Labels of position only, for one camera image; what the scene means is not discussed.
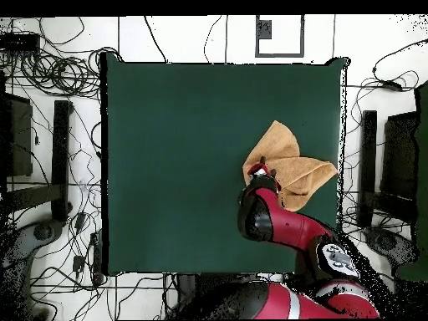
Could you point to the tan terry towel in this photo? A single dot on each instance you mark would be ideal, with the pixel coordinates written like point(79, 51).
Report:
point(291, 167)

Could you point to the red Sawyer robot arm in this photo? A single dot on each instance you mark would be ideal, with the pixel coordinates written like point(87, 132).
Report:
point(287, 227)

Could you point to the flat black box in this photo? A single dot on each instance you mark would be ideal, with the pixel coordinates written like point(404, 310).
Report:
point(20, 41)

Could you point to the dark green table cloth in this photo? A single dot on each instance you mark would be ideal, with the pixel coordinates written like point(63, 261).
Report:
point(167, 133)

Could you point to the black equipment box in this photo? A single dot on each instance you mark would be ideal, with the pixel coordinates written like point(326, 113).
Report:
point(20, 140)
point(399, 153)

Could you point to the grey office chair base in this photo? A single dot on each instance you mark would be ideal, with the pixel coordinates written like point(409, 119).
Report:
point(43, 231)
point(386, 242)

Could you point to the black power adapter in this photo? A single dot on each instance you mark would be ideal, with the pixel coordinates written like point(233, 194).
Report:
point(79, 264)
point(80, 220)
point(392, 86)

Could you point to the green hanging cloth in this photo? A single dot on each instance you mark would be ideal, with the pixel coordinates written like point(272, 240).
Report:
point(422, 167)

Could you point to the black power strip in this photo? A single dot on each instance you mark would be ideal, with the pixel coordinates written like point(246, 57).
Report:
point(97, 257)

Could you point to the black stand frame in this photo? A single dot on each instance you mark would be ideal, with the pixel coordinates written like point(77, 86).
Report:
point(60, 160)
point(367, 167)

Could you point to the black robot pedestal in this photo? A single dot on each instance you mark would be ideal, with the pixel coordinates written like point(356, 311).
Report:
point(187, 284)

